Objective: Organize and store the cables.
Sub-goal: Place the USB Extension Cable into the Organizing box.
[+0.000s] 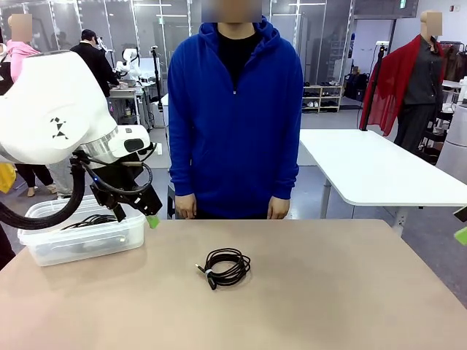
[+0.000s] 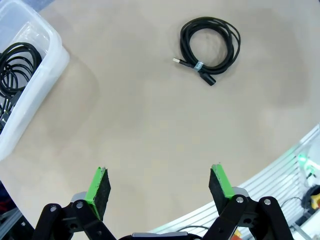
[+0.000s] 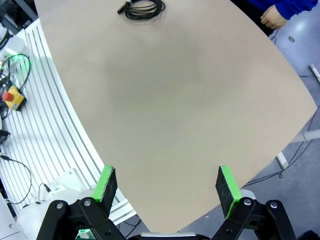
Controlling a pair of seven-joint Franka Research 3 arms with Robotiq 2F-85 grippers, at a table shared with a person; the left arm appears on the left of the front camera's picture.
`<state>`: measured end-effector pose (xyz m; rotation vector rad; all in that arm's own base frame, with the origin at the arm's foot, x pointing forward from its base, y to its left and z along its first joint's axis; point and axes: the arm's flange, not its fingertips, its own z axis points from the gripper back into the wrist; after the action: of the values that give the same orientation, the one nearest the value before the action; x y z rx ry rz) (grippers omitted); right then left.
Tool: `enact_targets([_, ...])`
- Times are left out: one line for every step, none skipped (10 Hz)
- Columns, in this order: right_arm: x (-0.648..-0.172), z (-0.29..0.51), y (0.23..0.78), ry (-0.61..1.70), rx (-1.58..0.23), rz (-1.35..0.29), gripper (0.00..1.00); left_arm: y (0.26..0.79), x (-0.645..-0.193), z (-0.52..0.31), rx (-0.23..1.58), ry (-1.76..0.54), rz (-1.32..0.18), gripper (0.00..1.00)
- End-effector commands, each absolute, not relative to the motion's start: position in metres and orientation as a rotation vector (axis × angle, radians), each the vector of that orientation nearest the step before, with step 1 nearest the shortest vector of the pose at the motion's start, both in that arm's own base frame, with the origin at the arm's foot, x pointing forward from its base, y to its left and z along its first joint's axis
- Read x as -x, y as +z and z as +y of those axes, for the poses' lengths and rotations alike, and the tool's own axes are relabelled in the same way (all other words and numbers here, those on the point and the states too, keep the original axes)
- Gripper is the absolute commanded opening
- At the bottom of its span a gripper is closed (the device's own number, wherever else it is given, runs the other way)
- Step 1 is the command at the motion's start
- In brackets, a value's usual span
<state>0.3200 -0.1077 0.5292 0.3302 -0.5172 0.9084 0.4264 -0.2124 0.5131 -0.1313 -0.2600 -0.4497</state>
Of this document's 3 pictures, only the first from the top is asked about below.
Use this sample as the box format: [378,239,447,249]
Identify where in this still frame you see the black tripod stand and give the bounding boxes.
[360,41,388,133]

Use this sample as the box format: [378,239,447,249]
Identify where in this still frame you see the black camera tripod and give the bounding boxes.
[150,45,164,110]

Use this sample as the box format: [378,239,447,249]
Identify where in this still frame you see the person's right forearm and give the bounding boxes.
[168,145,198,198]

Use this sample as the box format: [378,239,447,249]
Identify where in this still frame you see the yellow bag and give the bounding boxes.
[0,162,18,194]

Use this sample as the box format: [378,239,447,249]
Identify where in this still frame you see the person's left forearm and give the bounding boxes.
[269,145,302,201]

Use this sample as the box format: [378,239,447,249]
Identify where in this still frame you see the person's left hand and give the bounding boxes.
[268,195,291,220]

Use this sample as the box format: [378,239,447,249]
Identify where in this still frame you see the person's right hand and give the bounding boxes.
[175,193,198,219]

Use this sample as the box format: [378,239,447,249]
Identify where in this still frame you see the mannequin in pink jacket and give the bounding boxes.
[5,14,74,200]

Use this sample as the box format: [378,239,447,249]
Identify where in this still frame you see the person in blue hoodie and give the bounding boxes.
[167,16,304,220]

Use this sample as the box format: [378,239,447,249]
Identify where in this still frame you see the brown garments on rack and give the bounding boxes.
[439,39,467,82]

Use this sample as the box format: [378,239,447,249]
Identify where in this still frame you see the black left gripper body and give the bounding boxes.
[90,165,164,217]

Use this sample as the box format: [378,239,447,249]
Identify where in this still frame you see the small white background robot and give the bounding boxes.
[115,47,143,83]

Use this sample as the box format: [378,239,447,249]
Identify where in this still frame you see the wooden shoe shelf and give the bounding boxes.
[301,85,344,113]

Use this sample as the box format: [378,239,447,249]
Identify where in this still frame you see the mannequin in grey shirt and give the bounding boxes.
[393,10,448,154]

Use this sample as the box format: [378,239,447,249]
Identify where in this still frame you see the grey background workbench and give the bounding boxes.
[108,82,156,132]

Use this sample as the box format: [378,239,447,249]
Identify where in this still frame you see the large white table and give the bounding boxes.
[298,128,467,234]

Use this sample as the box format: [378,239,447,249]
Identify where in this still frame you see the white cylindrical machine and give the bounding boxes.
[436,76,467,176]

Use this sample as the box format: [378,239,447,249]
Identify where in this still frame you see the black power cable with plug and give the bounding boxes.
[35,240,121,258]

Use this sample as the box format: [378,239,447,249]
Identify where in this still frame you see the black backpack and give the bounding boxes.
[344,72,369,102]

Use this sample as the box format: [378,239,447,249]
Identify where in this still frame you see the man in black sweater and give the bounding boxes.
[69,28,121,98]

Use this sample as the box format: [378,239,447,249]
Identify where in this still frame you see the clear plastic storage container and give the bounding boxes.
[17,195,146,267]

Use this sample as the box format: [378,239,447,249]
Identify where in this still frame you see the red shawl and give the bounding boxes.
[359,35,446,136]

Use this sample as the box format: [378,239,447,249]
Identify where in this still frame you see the black corrugated cable hose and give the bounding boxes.
[0,156,87,230]

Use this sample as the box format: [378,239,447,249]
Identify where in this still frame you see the black USB cable grey tie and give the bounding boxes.
[194,247,252,292]

